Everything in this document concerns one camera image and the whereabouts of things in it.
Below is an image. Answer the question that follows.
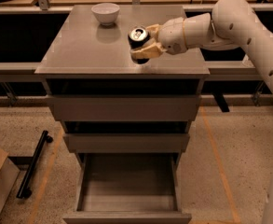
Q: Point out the grey open bottom drawer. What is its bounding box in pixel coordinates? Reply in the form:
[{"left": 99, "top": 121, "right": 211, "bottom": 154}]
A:
[{"left": 62, "top": 153, "right": 191, "bottom": 224}]

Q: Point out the white ceramic bowl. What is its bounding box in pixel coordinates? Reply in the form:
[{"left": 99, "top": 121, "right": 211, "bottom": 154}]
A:
[{"left": 91, "top": 3, "right": 120, "bottom": 25}]

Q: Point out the grey metal rail frame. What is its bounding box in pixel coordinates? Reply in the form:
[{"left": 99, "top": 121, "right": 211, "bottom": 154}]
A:
[{"left": 0, "top": 3, "right": 273, "bottom": 82}]

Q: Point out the dark pepsi can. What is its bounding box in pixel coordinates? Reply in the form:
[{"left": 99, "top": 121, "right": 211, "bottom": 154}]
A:
[{"left": 128, "top": 26, "right": 150, "bottom": 64}]

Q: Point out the grey top drawer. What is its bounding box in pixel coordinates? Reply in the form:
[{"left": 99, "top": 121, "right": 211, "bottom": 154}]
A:
[{"left": 47, "top": 95, "right": 200, "bottom": 122}]

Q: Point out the grey drawer cabinet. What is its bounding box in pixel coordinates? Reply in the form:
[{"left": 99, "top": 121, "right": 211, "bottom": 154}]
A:
[{"left": 34, "top": 5, "right": 211, "bottom": 224}]

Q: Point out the black metal bar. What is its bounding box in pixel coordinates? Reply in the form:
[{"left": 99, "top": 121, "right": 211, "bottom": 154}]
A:
[{"left": 17, "top": 131, "right": 53, "bottom": 199}]

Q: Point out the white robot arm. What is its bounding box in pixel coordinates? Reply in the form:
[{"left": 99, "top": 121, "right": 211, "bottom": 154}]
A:
[{"left": 128, "top": 0, "right": 273, "bottom": 93}]

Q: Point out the grey middle drawer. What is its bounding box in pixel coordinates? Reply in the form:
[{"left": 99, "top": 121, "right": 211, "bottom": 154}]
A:
[{"left": 63, "top": 133, "right": 189, "bottom": 153}]

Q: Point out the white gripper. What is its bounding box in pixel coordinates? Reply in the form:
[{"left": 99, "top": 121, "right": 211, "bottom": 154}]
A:
[{"left": 130, "top": 17, "right": 187, "bottom": 60}]

